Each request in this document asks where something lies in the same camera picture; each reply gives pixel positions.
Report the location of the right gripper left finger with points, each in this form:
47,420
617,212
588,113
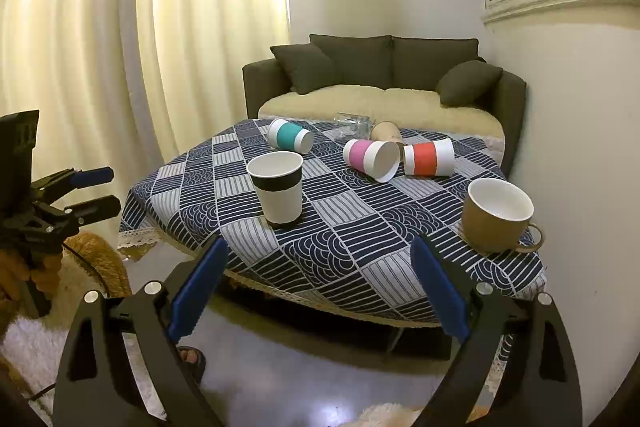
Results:
95,384

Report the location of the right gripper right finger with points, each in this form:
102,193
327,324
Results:
540,385

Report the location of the black banded white paper cup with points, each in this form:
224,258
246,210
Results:
277,180

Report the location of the red banded white cup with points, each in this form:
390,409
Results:
429,158

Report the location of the pink banded white cup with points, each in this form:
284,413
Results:
377,159

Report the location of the teal banded white cup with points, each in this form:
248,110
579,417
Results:
285,135

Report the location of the beige paper cup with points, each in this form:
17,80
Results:
388,132

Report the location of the clear glass cup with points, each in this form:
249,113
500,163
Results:
353,126

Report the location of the brown fuzzy cushion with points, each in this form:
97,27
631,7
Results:
86,258

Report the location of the white fluffy rug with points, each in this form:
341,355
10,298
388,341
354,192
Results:
32,348

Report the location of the tan ceramic mug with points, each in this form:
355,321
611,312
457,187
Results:
496,213

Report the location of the cream curtain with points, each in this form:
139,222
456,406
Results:
130,84

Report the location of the blue patterned tablecloth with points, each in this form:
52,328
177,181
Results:
349,253

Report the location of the cream sofa seat cover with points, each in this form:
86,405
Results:
407,108

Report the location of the right dark throw pillow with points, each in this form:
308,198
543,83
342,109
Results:
466,82

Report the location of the dark throw pillow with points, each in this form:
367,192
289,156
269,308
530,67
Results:
308,68
466,82

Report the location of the left dark throw pillow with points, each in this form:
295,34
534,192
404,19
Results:
308,68

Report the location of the dark green sofa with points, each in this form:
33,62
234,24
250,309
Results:
389,62

